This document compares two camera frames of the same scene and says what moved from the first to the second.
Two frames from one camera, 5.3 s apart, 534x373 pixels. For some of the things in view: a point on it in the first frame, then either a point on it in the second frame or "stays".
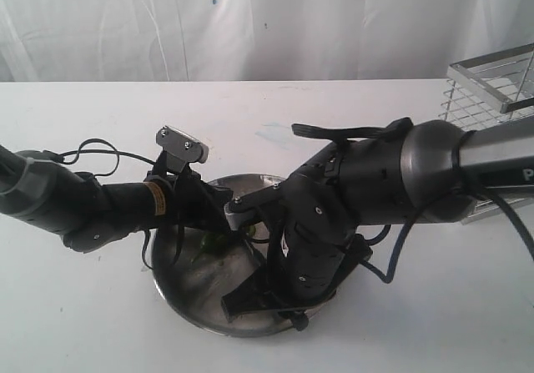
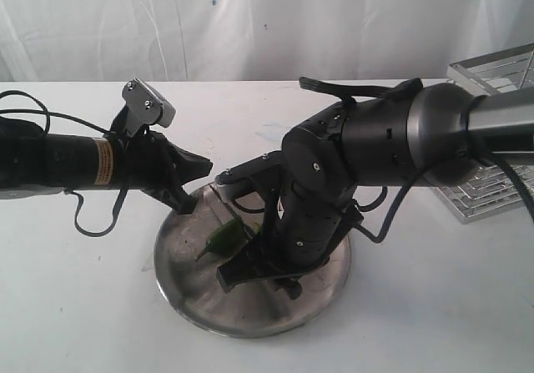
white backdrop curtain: (149, 27) stays
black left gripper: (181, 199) → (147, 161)
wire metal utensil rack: (490, 89) stays
